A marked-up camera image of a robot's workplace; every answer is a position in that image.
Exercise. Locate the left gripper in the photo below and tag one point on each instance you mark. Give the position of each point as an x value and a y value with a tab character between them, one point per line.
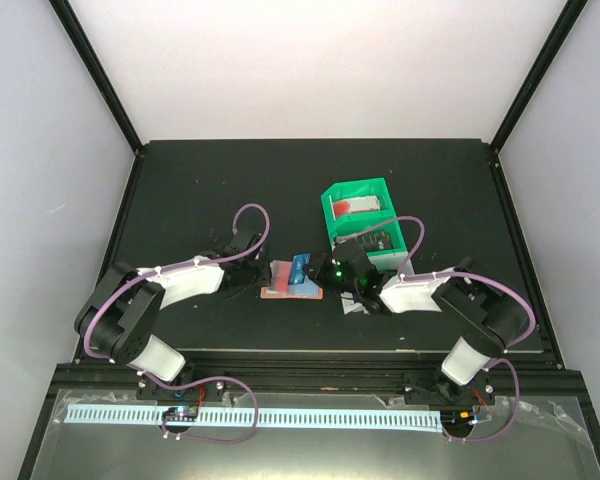
264	277

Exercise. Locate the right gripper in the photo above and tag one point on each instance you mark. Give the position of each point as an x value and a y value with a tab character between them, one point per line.
318	275

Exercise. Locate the green and white card bin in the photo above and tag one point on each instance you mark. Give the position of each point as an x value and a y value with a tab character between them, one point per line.
349	227

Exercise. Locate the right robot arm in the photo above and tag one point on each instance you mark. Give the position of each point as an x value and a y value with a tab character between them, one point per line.
492	317

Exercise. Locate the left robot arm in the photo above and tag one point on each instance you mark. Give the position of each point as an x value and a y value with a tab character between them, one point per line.
119	317

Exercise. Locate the black card stack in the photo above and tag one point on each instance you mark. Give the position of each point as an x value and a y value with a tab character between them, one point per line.
375	241

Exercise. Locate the white slotted cable duct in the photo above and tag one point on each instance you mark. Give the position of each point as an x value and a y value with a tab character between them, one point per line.
286	418

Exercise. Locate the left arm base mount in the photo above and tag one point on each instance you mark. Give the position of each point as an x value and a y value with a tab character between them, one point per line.
183	406

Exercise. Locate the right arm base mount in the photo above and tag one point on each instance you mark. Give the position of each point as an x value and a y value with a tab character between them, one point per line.
433	388

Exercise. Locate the left black frame post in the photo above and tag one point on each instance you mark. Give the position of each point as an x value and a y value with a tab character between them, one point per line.
82	45

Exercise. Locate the black frame post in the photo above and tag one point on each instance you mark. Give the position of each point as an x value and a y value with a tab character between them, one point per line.
552	45
82	45

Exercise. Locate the right black frame post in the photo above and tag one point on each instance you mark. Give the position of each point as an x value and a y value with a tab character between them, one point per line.
552	45

